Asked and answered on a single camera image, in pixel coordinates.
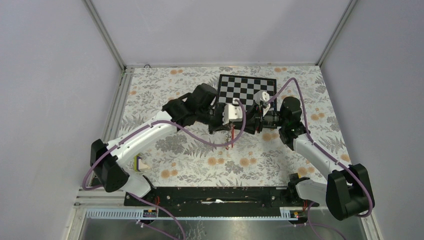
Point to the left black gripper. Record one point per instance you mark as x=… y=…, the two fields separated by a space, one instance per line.
x=219 y=127

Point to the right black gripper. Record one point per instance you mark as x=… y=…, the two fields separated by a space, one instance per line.
x=254 y=119

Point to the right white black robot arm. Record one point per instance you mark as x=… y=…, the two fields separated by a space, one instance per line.
x=347 y=191

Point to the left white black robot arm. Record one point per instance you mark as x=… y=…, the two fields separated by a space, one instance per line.
x=109 y=159

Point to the black white checkerboard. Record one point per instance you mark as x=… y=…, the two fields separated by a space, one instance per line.
x=243 y=88

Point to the floral patterned mat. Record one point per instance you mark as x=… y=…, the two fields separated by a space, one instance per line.
x=260 y=159

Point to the green white small block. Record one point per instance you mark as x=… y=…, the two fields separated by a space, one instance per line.
x=138 y=164

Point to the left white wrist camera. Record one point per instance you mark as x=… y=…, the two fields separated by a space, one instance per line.
x=232 y=113

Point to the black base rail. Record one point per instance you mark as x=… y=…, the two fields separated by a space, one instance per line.
x=229 y=202

